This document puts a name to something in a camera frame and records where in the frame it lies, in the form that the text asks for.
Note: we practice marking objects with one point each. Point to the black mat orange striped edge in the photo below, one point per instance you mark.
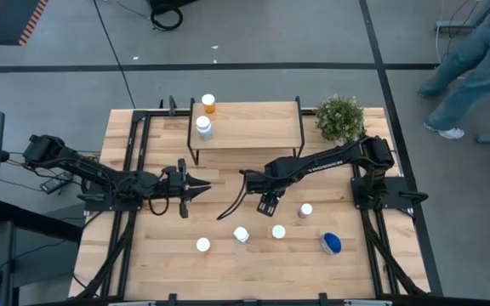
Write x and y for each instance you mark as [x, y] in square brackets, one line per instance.
[7, 21]

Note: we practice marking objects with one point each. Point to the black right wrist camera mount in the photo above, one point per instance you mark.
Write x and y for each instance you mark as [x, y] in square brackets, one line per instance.
[267, 205]

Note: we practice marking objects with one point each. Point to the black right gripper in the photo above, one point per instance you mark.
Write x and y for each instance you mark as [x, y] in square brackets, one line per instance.
[260, 183]

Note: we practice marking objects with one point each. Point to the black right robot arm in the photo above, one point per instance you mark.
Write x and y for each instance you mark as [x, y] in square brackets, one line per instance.
[321, 161]

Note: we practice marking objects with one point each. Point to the black aluminium table frame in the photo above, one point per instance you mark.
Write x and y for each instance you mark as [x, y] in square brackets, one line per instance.
[160, 113]

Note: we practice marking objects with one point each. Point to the black power adapter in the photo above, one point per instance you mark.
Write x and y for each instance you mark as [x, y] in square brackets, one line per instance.
[55, 183]

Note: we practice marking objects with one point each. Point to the white medicine bottle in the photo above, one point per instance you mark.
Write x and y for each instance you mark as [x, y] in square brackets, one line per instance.
[241, 234]

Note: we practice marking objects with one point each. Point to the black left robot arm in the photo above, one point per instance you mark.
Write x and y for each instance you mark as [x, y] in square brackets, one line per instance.
[79, 163]

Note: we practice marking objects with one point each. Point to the black table clamp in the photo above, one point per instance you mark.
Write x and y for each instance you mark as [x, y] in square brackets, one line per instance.
[323, 299]
[172, 299]
[172, 104]

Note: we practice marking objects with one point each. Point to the wooden shelf black metal legs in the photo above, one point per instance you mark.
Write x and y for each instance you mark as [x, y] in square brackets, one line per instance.
[249, 127]

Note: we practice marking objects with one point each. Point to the pink bottle white cap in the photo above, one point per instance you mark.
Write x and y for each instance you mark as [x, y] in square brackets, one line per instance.
[305, 209]

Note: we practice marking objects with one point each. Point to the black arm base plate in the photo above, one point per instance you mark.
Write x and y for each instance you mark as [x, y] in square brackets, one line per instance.
[394, 187]
[109, 207]

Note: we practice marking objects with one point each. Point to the white bottle blue label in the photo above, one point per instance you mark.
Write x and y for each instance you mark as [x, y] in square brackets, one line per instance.
[203, 244]

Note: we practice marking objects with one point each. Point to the white jar blue lid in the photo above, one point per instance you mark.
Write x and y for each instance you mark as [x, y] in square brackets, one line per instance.
[332, 242]

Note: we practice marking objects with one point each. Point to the small green potted plant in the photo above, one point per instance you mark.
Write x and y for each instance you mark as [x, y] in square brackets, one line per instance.
[339, 119]

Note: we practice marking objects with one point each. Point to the orange pill bottle white cap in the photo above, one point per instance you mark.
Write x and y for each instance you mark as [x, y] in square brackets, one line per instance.
[208, 102]
[278, 231]

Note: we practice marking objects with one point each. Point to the clear grey bottle white cap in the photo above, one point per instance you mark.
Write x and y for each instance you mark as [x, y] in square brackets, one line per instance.
[203, 125]

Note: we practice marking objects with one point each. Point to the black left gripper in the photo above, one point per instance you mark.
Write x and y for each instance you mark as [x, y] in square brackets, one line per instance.
[172, 183]

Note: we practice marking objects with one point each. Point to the grey metal desk leg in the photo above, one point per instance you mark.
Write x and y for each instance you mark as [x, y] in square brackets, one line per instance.
[462, 24]

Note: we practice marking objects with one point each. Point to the person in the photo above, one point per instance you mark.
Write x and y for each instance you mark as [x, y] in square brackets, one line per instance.
[474, 59]

